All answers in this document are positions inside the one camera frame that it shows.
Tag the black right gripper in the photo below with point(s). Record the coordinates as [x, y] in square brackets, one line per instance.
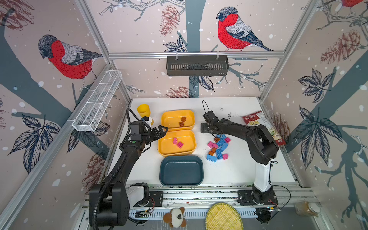
[203, 128]

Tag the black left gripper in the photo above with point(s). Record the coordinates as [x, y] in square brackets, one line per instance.
[161, 133]

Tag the blue lego brick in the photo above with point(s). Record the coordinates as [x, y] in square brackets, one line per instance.
[219, 154]
[211, 158]
[221, 142]

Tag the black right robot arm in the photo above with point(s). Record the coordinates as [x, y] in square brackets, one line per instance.
[262, 147]

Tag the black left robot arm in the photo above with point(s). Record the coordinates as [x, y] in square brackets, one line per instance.
[109, 204]

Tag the near yellow plastic bin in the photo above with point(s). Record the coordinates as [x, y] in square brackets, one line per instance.
[166, 147]

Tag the yellow plastic bin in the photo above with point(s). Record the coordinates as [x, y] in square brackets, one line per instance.
[166, 147]
[171, 119]

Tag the far yellow plastic bin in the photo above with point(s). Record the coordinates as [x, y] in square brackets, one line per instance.
[171, 119]

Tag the brown lego brick front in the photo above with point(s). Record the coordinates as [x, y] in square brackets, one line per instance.
[211, 153]

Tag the yellow plastic goblet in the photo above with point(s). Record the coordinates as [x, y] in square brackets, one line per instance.
[144, 110]

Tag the blue lego brick front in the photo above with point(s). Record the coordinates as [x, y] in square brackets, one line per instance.
[211, 158]

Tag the dark teal plastic bin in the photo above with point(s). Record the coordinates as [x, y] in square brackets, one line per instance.
[181, 171]

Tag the snack chips bag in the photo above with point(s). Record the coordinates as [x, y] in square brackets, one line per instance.
[258, 118]

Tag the plush dog toy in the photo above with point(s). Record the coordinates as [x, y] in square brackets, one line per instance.
[175, 218]

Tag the woven bamboo tray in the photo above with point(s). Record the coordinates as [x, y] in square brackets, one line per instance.
[222, 216]

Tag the amber glass jar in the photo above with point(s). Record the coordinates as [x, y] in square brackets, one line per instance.
[307, 209]

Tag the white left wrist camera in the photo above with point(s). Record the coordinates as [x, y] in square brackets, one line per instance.
[148, 120]

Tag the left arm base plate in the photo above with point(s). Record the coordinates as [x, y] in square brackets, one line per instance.
[150, 200]

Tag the black wall basket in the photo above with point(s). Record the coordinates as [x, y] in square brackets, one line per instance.
[210, 65]

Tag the white wire mesh basket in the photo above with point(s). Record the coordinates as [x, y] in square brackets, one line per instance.
[92, 112]

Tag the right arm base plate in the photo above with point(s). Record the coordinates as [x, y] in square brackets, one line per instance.
[256, 198]

